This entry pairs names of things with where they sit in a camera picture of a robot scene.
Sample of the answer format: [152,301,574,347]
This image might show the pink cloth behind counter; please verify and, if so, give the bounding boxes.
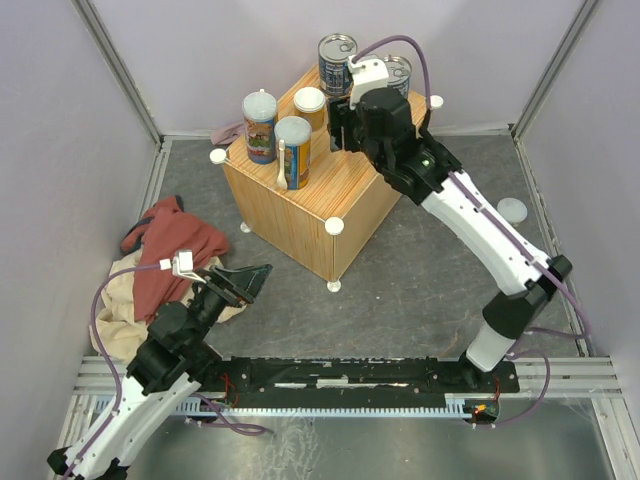
[210,122,245,146]

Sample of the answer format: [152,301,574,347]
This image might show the green orange fruit cup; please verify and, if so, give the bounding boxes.
[497,197,528,227]

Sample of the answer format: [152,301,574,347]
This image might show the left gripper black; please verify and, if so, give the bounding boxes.
[186,262,273,349]

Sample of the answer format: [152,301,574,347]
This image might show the red cloth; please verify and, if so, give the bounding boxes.
[121,195,230,323]

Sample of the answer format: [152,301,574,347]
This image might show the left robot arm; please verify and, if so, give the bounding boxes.
[47,258,272,479]

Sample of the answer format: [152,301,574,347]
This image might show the tall yellow drink can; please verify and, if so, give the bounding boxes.
[274,116,312,190]

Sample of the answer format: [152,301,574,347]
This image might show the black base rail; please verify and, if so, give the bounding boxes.
[198,356,520,407]

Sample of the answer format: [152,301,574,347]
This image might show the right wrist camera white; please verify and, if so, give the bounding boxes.
[348,55,389,110]

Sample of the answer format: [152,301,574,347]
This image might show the tall can cartoon label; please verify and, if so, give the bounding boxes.
[242,89,278,165]

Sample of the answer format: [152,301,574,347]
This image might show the wooden cube counter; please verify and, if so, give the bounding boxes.
[223,128,400,282]

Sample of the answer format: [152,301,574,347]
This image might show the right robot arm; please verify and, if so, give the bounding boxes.
[327,87,573,391]

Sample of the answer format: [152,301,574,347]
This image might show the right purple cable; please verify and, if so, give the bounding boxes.
[352,34,434,131]

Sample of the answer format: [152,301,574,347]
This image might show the beige cloth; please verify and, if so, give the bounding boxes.
[89,254,247,359]

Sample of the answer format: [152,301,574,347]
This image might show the white plastic spoon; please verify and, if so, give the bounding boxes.
[276,139,289,190]

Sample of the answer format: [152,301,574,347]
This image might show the blue Progresso soup can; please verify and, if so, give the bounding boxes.
[318,33,358,97]

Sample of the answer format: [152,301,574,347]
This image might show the white cable duct strip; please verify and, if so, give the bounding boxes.
[172,393,501,419]

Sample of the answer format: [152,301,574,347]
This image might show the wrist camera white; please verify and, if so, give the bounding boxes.
[159,249,206,283]
[348,55,389,110]

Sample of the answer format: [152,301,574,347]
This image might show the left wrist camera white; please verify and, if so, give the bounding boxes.
[159,249,206,283]

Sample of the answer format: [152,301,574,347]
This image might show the orange cup white lid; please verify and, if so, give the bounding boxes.
[293,87,326,131]

